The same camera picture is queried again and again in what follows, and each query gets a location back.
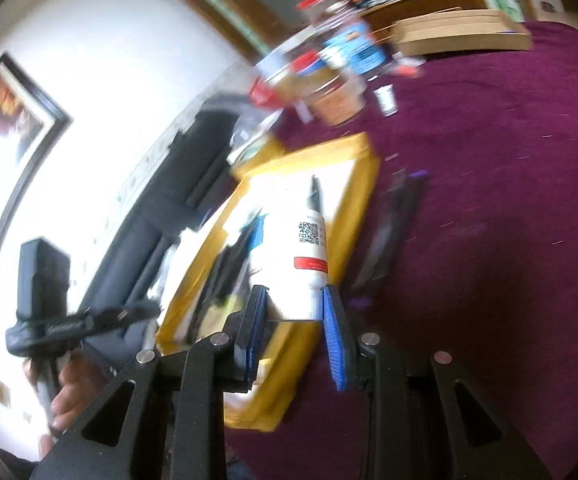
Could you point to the white bottle red label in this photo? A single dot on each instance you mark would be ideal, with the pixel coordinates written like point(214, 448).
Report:
point(296, 260)

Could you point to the maroon tablecloth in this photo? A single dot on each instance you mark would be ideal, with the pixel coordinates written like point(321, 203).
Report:
point(494, 210)

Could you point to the cardboard box lid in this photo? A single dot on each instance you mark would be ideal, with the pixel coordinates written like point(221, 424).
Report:
point(459, 35)

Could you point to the person's left hand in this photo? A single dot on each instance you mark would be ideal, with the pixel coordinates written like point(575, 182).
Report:
point(76, 385)

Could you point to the black sofa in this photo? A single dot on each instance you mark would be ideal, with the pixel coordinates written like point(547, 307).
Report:
point(209, 145)

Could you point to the black marker purple cap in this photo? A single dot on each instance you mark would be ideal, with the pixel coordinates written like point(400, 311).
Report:
point(404, 200)

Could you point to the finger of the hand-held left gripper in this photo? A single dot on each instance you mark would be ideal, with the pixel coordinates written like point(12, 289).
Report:
point(124, 316)

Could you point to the yellow tray with white lining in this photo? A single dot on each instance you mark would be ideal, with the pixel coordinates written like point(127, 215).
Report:
point(319, 152)

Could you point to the wooden cabinet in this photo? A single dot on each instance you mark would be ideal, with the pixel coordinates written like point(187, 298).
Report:
point(419, 0)

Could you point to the red lid jar gold label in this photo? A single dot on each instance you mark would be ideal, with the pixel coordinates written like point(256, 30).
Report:
point(336, 100)

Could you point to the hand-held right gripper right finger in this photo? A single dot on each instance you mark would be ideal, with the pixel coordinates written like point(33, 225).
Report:
point(336, 340)

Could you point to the small white and red packet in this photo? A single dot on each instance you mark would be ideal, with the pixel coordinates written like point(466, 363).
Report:
point(409, 67)

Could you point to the small white cup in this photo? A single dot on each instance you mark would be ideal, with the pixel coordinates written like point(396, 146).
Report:
point(386, 100)

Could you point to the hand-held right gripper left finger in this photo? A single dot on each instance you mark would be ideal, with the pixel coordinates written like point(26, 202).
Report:
point(254, 330)

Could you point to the clear jar blue label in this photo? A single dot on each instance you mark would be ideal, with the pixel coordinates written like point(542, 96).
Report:
point(359, 50)

